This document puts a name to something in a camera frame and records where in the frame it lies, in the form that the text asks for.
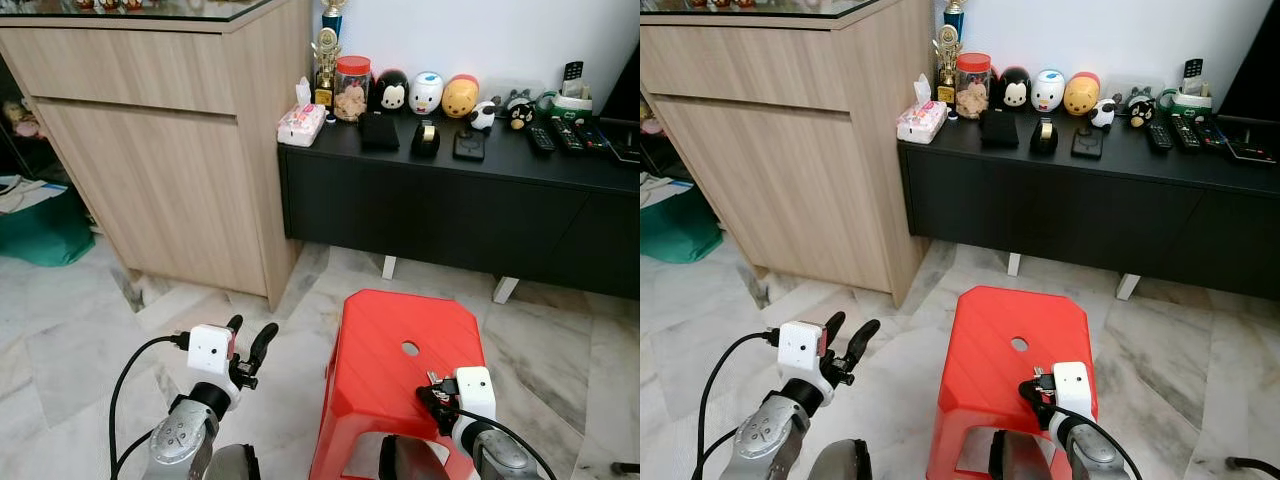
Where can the pink tissue pack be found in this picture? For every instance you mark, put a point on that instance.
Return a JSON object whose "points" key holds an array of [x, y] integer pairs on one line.
{"points": [[302, 125], [921, 121]]}

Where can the light wood cabinet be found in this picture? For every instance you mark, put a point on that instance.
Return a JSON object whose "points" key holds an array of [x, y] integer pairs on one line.
{"points": [[790, 170], [170, 170]]}

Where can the green remote holder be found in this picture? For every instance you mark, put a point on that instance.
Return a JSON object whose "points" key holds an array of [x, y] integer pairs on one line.
{"points": [[572, 106], [1192, 104]]}

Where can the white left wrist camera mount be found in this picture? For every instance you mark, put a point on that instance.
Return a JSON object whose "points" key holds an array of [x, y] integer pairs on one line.
{"points": [[800, 350], [208, 350]]}

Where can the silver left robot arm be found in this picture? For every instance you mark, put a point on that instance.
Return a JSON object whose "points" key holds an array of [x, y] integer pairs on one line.
{"points": [[760, 440], [180, 440]]}

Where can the small black animal figure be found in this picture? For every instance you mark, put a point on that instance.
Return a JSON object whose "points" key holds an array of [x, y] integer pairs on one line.
{"points": [[519, 112], [1141, 109]]}

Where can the red lid snack jar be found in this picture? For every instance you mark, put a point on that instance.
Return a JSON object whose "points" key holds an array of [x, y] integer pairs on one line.
{"points": [[973, 92], [352, 95]]}

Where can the blue trophy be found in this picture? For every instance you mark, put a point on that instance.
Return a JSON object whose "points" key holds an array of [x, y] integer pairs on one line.
{"points": [[955, 16], [333, 18]]}

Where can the black wallet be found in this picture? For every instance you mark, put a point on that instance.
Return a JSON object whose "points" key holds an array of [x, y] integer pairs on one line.
{"points": [[1000, 130], [379, 132]]}

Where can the small black flat case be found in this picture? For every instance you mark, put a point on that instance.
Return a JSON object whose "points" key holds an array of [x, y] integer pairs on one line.
{"points": [[1088, 143], [469, 146]]}

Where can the grey left robot leg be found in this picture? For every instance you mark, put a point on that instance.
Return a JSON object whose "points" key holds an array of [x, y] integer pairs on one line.
{"points": [[842, 463], [235, 465]]}

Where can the black mouse plush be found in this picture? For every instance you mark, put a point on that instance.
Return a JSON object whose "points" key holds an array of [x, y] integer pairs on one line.
{"points": [[391, 92], [1014, 90]]}

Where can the white round plush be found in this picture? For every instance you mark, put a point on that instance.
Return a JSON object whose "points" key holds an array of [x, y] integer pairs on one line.
{"points": [[1048, 92], [426, 94]]}

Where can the pink toy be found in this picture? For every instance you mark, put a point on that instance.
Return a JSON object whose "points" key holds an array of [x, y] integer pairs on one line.
{"points": [[20, 118], [650, 120]]}

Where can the white papers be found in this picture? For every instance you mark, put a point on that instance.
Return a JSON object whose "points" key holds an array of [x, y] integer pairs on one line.
{"points": [[660, 190], [25, 192]]}

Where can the green bag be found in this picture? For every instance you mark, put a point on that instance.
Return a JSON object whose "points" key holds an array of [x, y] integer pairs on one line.
{"points": [[680, 232], [45, 235]]}

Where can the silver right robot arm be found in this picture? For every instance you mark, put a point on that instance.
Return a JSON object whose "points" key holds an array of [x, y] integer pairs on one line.
{"points": [[505, 458], [1095, 458]]}

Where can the upright black remote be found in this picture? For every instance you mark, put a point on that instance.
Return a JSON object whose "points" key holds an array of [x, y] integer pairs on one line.
{"points": [[573, 72], [1193, 69]]}

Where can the black television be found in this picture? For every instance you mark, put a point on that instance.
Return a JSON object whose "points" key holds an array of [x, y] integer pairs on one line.
{"points": [[1255, 85], [625, 95]]}

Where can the gold trophy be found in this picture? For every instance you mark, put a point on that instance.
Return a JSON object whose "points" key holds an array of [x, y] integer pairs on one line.
{"points": [[947, 58], [326, 60]]}

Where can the black remote control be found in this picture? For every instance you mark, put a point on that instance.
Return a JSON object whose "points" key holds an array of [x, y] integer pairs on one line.
{"points": [[540, 138], [593, 135], [1185, 133], [1159, 136], [1212, 133], [567, 135]]}

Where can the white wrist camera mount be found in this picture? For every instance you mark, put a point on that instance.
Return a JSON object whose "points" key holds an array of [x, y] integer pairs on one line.
{"points": [[476, 392], [800, 350], [208, 350], [1073, 390]]}

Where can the yellow bear plush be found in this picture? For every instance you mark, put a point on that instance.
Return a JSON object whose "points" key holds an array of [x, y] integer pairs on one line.
{"points": [[1082, 96], [460, 98]]}

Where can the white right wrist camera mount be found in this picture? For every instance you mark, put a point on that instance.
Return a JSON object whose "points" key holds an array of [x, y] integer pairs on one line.
{"points": [[1073, 390], [476, 392]]}

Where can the red plastic stool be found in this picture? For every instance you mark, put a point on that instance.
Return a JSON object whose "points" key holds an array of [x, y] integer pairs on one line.
{"points": [[995, 390], [385, 370]]}

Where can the small white cow figure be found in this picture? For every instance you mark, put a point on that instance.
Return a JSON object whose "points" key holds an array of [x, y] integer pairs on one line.
{"points": [[1104, 113], [484, 116]]}

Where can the black low console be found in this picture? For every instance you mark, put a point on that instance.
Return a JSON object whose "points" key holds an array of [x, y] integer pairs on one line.
{"points": [[440, 215], [1080, 215]]}

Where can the black tape dispenser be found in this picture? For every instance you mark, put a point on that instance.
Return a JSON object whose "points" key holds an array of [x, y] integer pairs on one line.
{"points": [[425, 140], [1044, 137]]}

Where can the white console leg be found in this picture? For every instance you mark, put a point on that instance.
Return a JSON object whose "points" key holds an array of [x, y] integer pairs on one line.
{"points": [[505, 290], [1013, 264], [1128, 287], [389, 267]]}

